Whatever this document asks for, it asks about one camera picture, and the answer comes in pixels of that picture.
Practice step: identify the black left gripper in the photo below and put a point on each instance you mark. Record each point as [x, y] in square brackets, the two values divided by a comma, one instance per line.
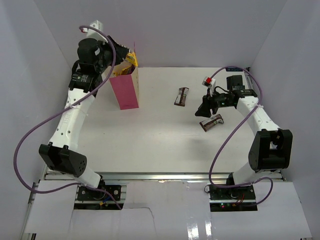
[121, 53]

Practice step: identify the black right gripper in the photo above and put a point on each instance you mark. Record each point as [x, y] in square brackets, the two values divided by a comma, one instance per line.
[208, 104]

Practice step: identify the yellow M&M packet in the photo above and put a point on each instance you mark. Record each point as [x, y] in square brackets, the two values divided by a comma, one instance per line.
[131, 58]
[125, 68]

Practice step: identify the brown purple chocolate bar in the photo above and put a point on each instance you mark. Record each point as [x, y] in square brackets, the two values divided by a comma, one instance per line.
[209, 123]

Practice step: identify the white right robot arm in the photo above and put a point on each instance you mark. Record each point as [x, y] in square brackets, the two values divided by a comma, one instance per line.
[271, 147]

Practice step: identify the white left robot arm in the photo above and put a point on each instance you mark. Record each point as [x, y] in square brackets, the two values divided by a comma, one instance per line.
[60, 154]

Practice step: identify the pink cream paper bag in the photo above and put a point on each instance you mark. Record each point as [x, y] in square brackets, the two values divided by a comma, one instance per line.
[126, 89]

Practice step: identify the blue label right corner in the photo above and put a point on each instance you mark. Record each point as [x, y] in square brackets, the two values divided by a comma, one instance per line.
[233, 69]

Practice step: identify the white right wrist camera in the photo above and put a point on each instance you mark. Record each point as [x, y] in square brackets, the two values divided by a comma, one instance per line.
[209, 83]

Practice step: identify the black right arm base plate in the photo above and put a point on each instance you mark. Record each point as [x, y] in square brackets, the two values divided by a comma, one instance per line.
[241, 199]

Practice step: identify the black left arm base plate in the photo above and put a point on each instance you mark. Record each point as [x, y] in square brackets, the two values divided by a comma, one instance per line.
[85, 194]

